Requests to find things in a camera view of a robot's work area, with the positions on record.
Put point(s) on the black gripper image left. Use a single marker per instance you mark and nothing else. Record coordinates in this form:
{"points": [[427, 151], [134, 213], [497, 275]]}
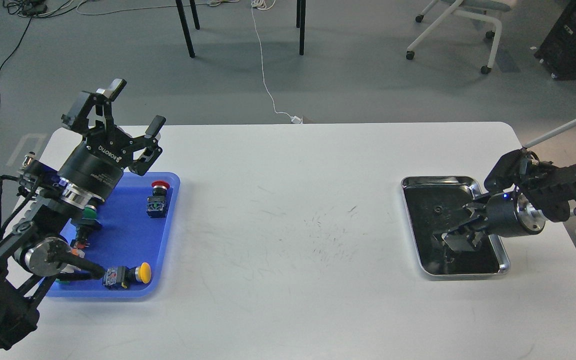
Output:
{"points": [[96, 164]]}

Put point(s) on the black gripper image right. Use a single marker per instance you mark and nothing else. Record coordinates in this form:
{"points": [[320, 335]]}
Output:
{"points": [[504, 216]]}

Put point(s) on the silver metal tray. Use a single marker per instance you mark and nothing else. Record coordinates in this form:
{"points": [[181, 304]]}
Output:
{"points": [[421, 194]]}

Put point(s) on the blue plastic tray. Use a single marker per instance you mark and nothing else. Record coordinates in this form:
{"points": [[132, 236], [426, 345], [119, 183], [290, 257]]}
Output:
{"points": [[129, 237]]}

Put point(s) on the red push button switch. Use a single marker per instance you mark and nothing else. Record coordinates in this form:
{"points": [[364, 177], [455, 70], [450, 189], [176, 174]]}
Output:
{"points": [[157, 202]]}

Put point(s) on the green push button switch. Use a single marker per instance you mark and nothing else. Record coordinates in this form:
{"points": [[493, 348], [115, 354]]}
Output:
{"points": [[85, 226]]}

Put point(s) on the yellow push button switch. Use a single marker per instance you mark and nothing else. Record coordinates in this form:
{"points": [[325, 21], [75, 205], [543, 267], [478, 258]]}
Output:
{"points": [[122, 277]]}

